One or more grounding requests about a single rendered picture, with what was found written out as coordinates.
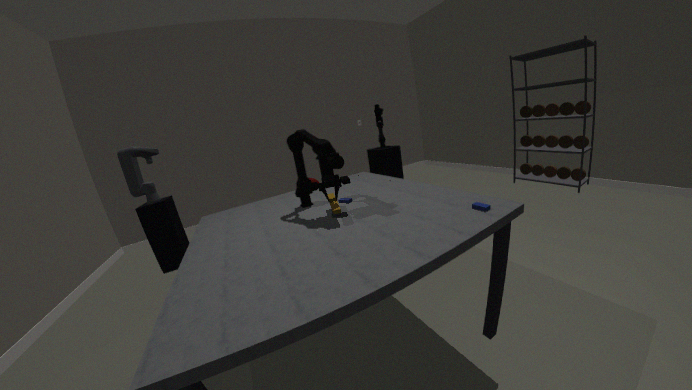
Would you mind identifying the yellow bar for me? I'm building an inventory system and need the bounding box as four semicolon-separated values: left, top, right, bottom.
327;193;341;214

